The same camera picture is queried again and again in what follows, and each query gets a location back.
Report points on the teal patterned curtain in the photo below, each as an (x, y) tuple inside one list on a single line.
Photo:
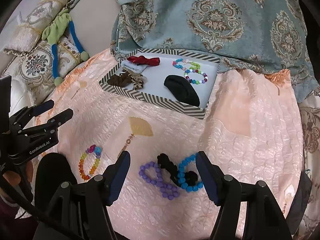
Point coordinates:
[(175, 17)]

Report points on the floral bouquet embroidered cushion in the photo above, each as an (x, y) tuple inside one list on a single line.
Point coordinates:
[(37, 62)]

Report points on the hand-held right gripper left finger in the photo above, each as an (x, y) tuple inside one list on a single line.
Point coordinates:
[(120, 177)]

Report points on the brown scrunchie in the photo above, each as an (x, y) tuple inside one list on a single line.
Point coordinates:
[(118, 81)]

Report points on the green and blue plush toy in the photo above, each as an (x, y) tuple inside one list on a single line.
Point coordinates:
[(57, 25)]

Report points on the dark maroon clothing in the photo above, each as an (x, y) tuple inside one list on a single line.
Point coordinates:
[(10, 217)]

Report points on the cream floral fabric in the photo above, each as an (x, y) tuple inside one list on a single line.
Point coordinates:
[(311, 130)]

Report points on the cream ribbed embroidered cushion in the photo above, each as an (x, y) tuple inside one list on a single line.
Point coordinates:
[(37, 15)]

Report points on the red scrunchie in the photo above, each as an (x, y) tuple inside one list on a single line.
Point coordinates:
[(145, 60)]

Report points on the person's left hand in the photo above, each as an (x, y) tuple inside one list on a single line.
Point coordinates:
[(12, 181)]

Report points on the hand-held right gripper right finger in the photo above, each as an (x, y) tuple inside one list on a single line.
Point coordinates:
[(206, 177)]

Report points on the small black scrunchie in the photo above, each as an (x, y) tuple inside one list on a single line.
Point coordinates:
[(165, 161)]

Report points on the pink quilted blanket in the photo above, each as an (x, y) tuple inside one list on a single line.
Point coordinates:
[(237, 142)]

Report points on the large black fabric hair band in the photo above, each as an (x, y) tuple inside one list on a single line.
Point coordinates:
[(182, 90), (52, 170)]

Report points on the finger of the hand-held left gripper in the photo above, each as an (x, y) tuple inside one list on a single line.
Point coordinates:
[(42, 107), (61, 117)]

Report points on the striped cardboard box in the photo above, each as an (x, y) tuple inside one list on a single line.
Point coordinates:
[(160, 82)]

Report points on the white scrunchie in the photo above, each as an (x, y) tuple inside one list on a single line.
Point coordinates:
[(136, 68)]

